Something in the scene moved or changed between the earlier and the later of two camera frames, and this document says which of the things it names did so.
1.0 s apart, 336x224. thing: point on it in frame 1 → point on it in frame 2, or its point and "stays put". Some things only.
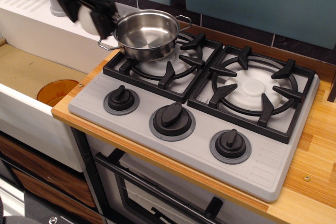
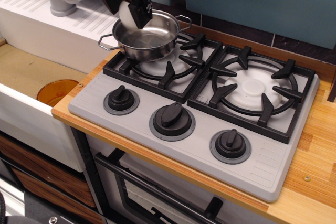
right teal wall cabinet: (300, 7) stays put
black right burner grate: (264, 92) stays put
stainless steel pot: (146, 35) stays put
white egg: (86, 21) → (126, 17)
